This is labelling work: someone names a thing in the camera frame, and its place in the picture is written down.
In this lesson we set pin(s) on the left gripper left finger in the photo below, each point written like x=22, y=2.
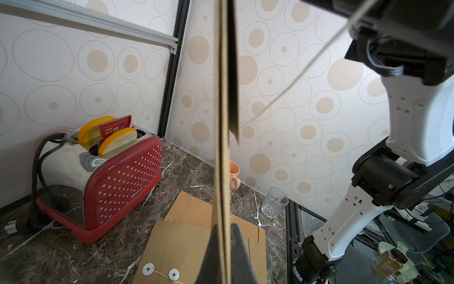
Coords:
x=210, y=268

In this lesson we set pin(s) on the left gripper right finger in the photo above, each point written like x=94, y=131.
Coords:
x=241, y=268

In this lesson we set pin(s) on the brown file envelope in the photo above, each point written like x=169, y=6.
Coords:
x=191, y=210
x=225, y=124
x=182, y=246

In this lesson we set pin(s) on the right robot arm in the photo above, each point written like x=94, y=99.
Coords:
x=410, y=44

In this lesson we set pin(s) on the clear plastic cup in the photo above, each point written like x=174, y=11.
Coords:
x=275, y=202

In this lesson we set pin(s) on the pink cup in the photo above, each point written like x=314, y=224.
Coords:
x=234, y=172

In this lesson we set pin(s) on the red polka dot toaster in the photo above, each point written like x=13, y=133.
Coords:
x=88, y=193

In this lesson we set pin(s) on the amber glass jar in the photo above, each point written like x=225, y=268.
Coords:
x=389, y=262

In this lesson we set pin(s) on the front yellow toast slice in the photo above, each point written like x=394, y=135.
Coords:
x=117, y=140

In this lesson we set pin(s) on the yellow toast slice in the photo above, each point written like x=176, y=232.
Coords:
x=90, y=133
x=117, y=140

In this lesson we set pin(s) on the rear yellow toast slice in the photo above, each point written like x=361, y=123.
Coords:
x=90, y=133

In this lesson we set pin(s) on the back aluminium rail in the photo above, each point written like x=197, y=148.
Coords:
x=75, y=13

